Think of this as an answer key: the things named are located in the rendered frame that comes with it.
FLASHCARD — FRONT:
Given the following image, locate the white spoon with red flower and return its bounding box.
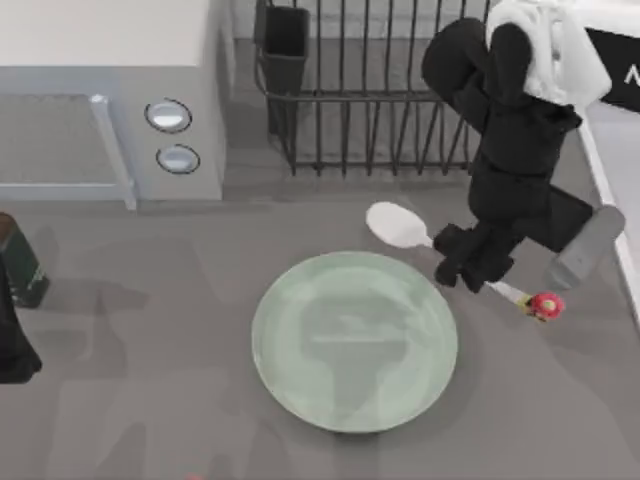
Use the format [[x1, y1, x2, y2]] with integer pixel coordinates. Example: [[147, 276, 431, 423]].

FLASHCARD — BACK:
[[365, 200, 567, 322]]

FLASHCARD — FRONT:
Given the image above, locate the pale green plate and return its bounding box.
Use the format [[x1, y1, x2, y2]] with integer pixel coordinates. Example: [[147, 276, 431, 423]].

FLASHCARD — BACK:
[[250, 251, 459, 436]]

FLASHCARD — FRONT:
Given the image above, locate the black utensil cup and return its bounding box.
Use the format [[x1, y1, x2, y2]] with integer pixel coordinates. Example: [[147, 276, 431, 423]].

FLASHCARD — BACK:
[[254, 0, 311, 95]]

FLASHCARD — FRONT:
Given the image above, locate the small round microwave knob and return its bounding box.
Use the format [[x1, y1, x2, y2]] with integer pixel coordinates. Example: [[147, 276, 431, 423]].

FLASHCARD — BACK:
[[155, 144, 202, 175]]

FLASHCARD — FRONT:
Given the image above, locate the large round microwave knob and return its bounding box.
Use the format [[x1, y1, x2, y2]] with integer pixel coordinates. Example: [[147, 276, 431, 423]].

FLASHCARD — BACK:
[[143, 97, 194, 135]]

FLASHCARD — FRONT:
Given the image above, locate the pale microwave oven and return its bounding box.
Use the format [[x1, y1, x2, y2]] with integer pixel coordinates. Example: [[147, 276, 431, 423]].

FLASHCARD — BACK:
[[0, 0, 227, 212]]

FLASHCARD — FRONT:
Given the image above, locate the microwave glass door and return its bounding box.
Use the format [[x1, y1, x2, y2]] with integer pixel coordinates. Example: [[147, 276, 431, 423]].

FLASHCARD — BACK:
[[0, 93, 126, 201]]

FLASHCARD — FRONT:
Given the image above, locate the black wire dish rack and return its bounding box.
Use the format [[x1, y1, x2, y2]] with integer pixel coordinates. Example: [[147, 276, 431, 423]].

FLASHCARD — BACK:
[[253, 0, 502, 177]]

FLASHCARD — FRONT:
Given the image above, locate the pale microwave door handle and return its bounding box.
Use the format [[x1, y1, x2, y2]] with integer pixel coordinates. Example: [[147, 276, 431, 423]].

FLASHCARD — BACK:
[[88, 93, 138, 211]]

